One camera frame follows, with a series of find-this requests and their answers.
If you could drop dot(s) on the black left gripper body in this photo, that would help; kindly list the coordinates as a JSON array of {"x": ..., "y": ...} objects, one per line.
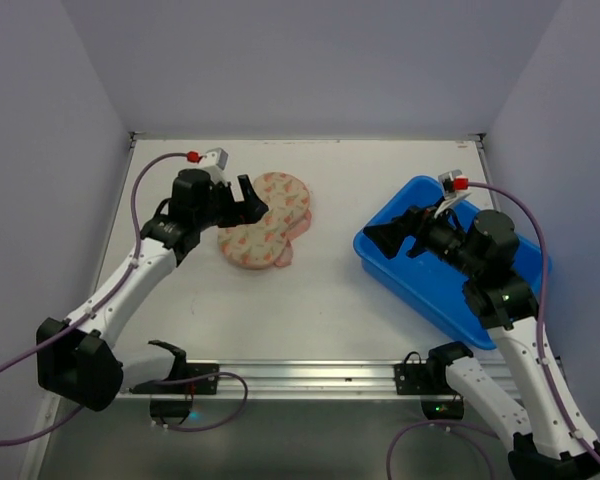
[{"x": 231, "y": 206}]

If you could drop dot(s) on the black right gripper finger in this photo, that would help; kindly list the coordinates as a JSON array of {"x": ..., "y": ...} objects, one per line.
[
  {"x": 388, "y": 238},
  {"x": 413, "y": 215}
]

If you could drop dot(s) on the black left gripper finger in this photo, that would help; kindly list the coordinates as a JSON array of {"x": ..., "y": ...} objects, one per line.
[
  {"x": 251, "y": 209},
  {"x": 232, "y": 221}
]

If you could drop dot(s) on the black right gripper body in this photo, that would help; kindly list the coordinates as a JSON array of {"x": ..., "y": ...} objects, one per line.
[{"x": 412, "y": 230}]

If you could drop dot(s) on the floral mesh laundry bag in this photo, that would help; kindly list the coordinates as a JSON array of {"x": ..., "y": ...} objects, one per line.
[{"x": 268, "y": 243}]

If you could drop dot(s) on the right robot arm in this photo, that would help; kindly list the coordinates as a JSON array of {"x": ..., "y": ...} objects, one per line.
[{"x": 544, "y": 433}]

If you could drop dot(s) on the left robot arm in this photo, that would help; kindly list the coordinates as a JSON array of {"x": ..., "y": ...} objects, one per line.
[{"x": 76, "y": 358}]

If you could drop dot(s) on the blue plastic bin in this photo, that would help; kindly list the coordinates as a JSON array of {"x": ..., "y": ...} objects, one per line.
[{"x": 426, "y": 284}]

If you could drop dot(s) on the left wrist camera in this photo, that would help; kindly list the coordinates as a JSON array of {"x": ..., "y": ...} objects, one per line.
[{"x": 213, "y": 162}]

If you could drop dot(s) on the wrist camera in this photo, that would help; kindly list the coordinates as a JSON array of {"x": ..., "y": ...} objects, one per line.
[
  {"x": 213, "y": 162},
  {"x": 454, "y": 186}
]

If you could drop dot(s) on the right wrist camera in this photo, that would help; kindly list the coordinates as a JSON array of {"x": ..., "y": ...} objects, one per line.
[{"x": 454, "y": 186}]

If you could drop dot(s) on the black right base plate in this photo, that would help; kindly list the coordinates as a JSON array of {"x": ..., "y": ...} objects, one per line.
[{"x": 411, "y": 376}]

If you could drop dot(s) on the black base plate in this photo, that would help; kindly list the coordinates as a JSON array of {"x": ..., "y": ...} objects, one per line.
[
  {"x": 206, "y": 379},
  {"x": 411, "y": 376}
]

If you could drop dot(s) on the aluminium front rail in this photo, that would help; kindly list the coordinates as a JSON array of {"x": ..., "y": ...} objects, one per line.
[{"x": 311, "y": 380}]

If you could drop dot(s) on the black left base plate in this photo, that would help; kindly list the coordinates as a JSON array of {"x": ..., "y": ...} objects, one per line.
[{"x": 206, "y": 379}]

